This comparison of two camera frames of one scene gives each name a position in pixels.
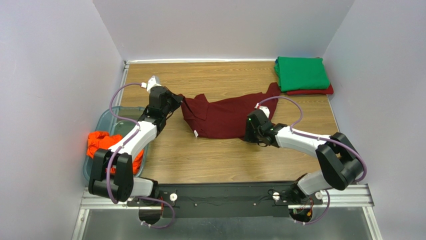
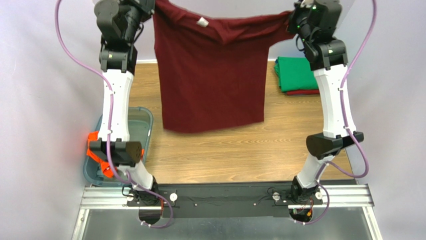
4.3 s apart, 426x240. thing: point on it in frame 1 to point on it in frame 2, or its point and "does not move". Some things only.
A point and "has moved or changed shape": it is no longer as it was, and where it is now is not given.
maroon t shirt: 224,118 has moved or changed shape
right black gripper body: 249,132 to 296,17
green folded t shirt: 296,73 does not move
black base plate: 225,199 does not move
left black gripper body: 173,101 to 146,5
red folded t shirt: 328,91 does not move
